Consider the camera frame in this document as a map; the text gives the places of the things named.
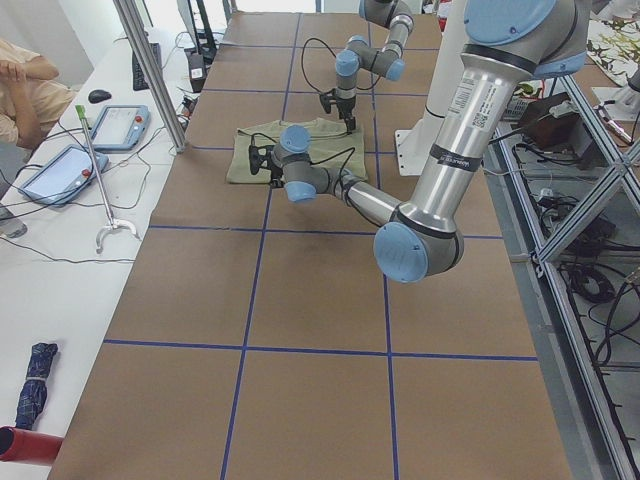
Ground folded dark blue umbrella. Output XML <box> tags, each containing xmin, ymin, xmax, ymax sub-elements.
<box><xmin>15</xmin><ymin>342</ymin><xmax>59</xmax><ymax>430</ymax></box>

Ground blue teach pendant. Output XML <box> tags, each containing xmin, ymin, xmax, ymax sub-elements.
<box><xmin>18</xmin><ymin>145</ymin><xmax>95</xmax><ymax>206</ymax></box>
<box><xmin>91</xmin><ymin>105</ymin><xmax>150</xmax><ymax>153</ymax></box>

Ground black computer mouse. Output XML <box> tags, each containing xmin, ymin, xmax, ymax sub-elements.
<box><xmin>88</xmin><ymin>89</ymin><xmax>112</xmax><ymax>104</ymax></box>

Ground red cylinder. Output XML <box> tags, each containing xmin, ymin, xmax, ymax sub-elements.
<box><xmin>1</xmin><ymin>426</ymin><xmax>64</xmax><ymax>466</ymax></box>

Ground black keyboard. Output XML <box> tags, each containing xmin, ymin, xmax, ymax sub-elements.
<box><xmin>131</xmin><ymin>41</ymin><xmax>163</xmax><ymax>92</ymax></box>

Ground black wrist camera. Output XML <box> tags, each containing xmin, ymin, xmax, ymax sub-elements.
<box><xmin>248</xmin><ymin>145</ymin><xmax>274</xmax><ymax>175</ymax></box>
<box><xmin>319</xmin><ymin>90</ymin><xmax>334</xmax><ymax>114</ymax></box>

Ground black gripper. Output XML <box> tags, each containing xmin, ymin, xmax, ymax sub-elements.
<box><xmin>334</xmin><ymin>97</ymin><xmax>357</xmax><ymax>132</ymax></box>
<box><xmin>269</xmin><ymin>168</ymin><xmax>284</xmax><ymax>188</ymax></box>

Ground far blue teach pendant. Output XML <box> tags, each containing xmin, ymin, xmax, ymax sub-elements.
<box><xmin>91</xmin><ymin>105</ymin><xmax>150</xmax><ymax>153</ymax></box>

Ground near blue teach pendant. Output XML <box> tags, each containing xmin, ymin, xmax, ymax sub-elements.
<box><xmin>18</xmin><ymin>145</ymin><xmax>95</xmax><ymax>206</ymax></box>

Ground aluminium frame post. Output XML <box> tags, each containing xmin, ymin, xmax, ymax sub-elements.
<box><xmin>113</xmin><ymin>0</ymin><xmax>186</xmax><ymax>153</ymax></box>

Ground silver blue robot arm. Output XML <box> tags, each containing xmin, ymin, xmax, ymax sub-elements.
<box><xmin>267</xmin><ymin>1</ymin><xmax>591</xmax><ymax>283</ymax></box>
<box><xmin>324</xmin><ymin>0</ymin><xmax>414</xmax><ymax>133</ymax></box>

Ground olive green long-sleeve shirt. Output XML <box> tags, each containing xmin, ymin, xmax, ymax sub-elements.
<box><xmin>226</xmin><ymin>118</ymin><xmax>368</xmax><ymax>184</ymax></box>

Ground white central pedestal column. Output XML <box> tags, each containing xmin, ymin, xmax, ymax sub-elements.
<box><xmin>395</xmin><ymin>0</ymin><xmax>468</xmax><ymax>176</ymax></box>

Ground person in beige shirt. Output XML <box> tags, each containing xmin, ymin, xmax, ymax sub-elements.
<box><xmin>1</xmin><ymin>39</ymin><xmax>77</xmax><ymax>151</ymax></box>

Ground metal reacher grabber stick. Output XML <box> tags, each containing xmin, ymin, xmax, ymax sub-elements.
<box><xmin>75</xmin><ymin>104</ymin><xmax>141</xmax><ymax>254</ymax></box>

